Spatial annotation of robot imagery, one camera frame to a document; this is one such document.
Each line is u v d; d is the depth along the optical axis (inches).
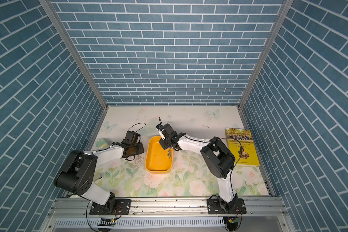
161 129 28.4
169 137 28.4
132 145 29.3
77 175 17.7
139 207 29.6
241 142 37.8
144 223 30.3
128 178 33.1
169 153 36.9
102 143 35.9
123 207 29.0
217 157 20.5
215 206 29.0
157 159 35.6
